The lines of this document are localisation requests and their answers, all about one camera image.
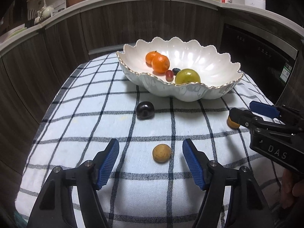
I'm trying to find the green tray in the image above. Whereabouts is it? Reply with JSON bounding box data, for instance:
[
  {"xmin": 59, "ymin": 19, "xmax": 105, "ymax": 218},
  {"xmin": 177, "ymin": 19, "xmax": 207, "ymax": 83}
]
[{"xmin": 7, "ymin": 27, "xmax": 28, "ymax": 38}]

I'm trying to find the grey drawer handle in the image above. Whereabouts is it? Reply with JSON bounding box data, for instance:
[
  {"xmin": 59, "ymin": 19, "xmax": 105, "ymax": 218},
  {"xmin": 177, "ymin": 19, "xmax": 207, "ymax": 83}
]
[{"xmin": 88, "ymin": 45, "xmax": 124, "ymax": 55}]

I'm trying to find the blue checked white tablecloth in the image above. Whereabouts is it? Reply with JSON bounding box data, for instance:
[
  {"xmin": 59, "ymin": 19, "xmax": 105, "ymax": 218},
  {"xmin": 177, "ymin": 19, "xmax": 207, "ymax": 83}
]
[{"xmin": 15, "ymin": 50, "xmax": 289, "ymax": 228}]

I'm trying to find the black built-in dishwasher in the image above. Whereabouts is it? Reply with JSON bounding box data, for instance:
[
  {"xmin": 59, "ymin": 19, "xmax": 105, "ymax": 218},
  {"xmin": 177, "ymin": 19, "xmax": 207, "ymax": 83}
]
[{"xmin": 220, "ymin": 24, "xmax": 298, "ymax": 105}]

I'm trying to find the green label sticker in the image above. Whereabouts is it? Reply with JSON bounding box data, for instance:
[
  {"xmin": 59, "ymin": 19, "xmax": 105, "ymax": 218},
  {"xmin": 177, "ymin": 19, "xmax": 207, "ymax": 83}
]
[{"xmin": 280, "ymin": 63, "xmax": 293, "ymax": 83}]

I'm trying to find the white round container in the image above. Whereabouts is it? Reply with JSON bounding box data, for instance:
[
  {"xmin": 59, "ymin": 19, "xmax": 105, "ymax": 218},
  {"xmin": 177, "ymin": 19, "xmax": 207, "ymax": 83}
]
[{"xmin": 245, "ymin": 0, "xmax": 265, "ymax": 9}]

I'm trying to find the dark wood kitchen cabinet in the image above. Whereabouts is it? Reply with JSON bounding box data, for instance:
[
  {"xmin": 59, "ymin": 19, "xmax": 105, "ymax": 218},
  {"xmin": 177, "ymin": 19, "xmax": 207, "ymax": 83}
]
[{"xmin": 0, "ymin": 1, "xmax": 225, "ymax": 174}]

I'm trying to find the dish drying rack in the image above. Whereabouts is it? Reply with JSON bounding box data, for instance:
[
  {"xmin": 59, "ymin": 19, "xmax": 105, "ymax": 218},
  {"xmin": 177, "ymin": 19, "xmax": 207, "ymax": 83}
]
[{"xmin": 26, "ymin": 3, "xmax": 44, "ymax": 26}]

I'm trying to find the person's right hand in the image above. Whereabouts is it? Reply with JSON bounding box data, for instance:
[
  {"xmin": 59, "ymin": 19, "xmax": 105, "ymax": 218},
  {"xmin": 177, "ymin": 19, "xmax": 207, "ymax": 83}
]
[{"xmin": 280, "ymin": 170, "xmax": 304, "ymax": 209}]

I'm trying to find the white teapot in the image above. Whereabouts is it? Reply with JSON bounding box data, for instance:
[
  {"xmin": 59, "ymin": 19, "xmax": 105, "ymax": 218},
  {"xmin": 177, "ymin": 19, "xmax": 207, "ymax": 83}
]
[{"xmin": 40, "ymin": 6, "xmax": 54, "ymax": 18}]

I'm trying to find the dark purple plum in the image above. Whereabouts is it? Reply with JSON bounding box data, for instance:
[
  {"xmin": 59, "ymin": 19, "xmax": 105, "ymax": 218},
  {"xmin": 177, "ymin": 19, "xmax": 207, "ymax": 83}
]
[{"xmin": 136, "ymin": 101, "xmax": 155, "ymax": 120}]

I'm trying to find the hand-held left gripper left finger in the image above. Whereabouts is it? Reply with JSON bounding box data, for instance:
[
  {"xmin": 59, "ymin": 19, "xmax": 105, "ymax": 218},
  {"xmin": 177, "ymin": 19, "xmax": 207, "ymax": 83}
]
[{"xmin": 27, "ymin": 138, "xmax": 120, "ymax": 228}]

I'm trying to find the white scalloped bowl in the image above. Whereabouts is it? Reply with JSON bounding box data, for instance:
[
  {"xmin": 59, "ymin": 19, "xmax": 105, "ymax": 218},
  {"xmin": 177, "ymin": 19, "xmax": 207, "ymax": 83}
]
[{"xmin": 116, "ymin": 37, "xmax": 244, "ymax": 102}]

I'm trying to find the yellow-green pear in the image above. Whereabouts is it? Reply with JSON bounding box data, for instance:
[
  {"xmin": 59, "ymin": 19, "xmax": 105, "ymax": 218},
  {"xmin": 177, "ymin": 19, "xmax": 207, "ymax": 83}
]
[{"xmin": 175, "ymin": 68, "xmax": 201, "ymax": 85}]

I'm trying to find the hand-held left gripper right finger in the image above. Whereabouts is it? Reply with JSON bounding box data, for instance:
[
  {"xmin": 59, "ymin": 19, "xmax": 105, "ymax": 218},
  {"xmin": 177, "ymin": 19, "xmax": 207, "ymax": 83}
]
[{"xmin": 182, "ymin": 139, "xmax": 276, "ymax": 228}]

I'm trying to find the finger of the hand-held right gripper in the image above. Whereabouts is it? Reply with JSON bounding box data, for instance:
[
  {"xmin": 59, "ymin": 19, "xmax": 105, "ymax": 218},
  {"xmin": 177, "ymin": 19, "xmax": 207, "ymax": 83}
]
[
  {"xmin": 229, "ymin": 108, "xmax": 268, "ymax": 132},
  {"xmin": 249, "ymin": 101, "xmax": 304, "ymax": 131}
]

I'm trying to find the black countertop appliance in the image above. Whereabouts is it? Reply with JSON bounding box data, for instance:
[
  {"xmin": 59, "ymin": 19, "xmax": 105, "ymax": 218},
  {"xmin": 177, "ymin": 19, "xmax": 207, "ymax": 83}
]
[{"xmin": 265, "ymin": 0, "xmax": 292, "ymax": 11}]

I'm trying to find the orange tangerine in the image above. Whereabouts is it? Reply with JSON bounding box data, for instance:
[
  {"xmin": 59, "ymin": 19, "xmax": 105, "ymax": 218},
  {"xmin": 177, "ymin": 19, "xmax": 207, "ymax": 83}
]
[
  {"xmin": 145, "ymin": 51, "xmax": 160, "ymax": 67},
  {"xmin": 151, "ymin": 55, "xmax": 170, "ymax": 74}
]

